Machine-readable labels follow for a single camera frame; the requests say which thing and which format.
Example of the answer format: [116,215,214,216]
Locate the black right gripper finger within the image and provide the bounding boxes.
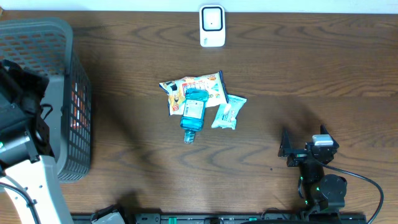
[320,124,339,148]
[278,128,292,157]

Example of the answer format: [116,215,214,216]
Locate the small teal wipes packet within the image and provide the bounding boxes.
[211,95,247,130]

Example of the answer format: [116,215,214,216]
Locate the teal mouthwash bottle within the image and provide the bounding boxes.
[180,88,209,144]

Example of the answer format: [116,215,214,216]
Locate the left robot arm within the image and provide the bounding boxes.
[1,60,73,223]

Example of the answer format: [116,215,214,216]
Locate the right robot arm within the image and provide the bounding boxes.
[278,126,347,221]

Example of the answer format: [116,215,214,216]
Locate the white barcode scanner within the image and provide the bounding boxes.
[199,5,226,47]

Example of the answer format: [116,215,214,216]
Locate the grey plastic mesh basket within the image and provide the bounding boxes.
[1,17,91,184]

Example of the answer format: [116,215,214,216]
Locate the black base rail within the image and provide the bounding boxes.
[71,212,368,224]

